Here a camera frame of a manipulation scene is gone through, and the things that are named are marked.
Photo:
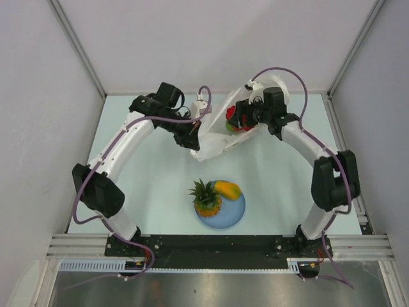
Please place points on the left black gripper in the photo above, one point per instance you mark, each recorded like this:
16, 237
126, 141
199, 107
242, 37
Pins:
190, 138

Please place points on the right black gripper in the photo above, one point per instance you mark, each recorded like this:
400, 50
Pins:
242, 112

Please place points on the white plastic bag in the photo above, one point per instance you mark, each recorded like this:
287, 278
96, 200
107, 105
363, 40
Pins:
214, 138

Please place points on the fake pineapple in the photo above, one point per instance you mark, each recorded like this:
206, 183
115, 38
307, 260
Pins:
207, 201

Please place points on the fake mango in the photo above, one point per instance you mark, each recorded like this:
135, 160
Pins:
228, 190

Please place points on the fake red fruit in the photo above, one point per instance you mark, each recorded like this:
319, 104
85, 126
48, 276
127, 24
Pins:
230, 112

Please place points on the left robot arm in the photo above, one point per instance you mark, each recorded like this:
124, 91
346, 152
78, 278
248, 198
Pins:
97, 195

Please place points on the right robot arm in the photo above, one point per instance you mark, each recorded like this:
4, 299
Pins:
335, 181

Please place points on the fake green fruit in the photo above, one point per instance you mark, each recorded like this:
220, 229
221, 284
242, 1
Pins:
231, 128

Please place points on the blue plastic plate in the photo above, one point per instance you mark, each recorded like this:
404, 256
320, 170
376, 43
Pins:
230, 214

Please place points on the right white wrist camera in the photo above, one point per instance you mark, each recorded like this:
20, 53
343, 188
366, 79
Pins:
256, 92

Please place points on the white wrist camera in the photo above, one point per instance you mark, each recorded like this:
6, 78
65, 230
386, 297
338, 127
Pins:
256, 92
199, 107

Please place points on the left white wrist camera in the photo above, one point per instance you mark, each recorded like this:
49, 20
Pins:
199, 107

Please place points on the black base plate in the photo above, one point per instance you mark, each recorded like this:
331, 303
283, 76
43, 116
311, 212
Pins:
232, 252

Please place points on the white slotted cable duct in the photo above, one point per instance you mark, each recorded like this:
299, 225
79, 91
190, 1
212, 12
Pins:
124, 266

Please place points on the aluminium frame rail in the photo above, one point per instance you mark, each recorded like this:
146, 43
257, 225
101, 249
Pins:
345, 247

